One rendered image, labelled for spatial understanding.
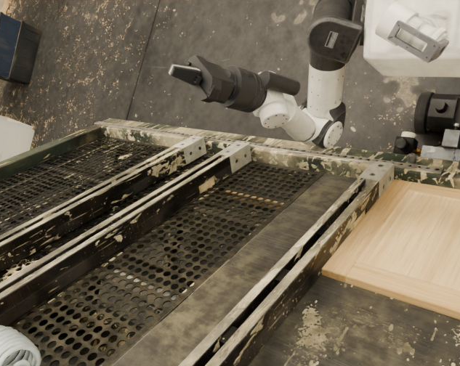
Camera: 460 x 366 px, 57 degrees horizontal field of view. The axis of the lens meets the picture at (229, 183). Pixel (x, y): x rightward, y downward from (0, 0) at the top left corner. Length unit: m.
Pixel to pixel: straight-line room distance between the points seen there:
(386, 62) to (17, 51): 4.28
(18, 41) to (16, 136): 0.99
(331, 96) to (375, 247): 0.39
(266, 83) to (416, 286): 0.52
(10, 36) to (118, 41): 1.36
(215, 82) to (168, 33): 2.67
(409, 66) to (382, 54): 0.06
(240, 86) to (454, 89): 1.42
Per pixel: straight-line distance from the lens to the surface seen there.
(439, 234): 1.12
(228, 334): 0.79
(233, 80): 0.89
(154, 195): 1.29
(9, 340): 0.69
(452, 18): 0.96
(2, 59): 4.86
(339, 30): 1.02
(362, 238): 1.08
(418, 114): 2.13
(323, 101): 1.14
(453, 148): 1.51
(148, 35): 3.65
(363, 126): 2.39
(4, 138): 4.57
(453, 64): 0.97
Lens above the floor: 2.20
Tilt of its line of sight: 54 degrees down
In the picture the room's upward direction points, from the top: 78 degrees counter-clockwise
